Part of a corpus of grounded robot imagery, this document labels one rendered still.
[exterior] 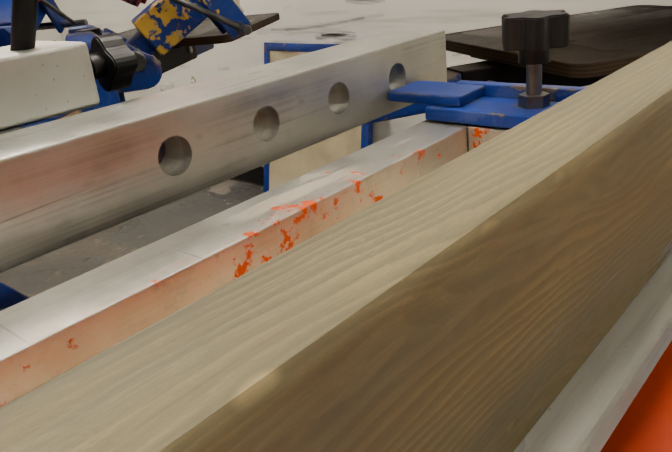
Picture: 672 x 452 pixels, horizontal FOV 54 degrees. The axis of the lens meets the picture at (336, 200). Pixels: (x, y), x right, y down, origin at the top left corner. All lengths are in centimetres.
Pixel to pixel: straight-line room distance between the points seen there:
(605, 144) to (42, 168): 24
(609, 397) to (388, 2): 251
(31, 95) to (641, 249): 30
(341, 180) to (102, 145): 13
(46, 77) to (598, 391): 30
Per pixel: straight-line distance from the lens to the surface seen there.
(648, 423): 25
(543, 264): 16
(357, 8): 276
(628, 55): 92
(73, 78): 39
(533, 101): 45
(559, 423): 18
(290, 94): 42
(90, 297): 29
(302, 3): 295
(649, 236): 24
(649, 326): 23
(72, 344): 27
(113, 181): 35
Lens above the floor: 111
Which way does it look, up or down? 21 degrees down
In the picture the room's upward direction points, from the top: 6 degrees counter-clockwise
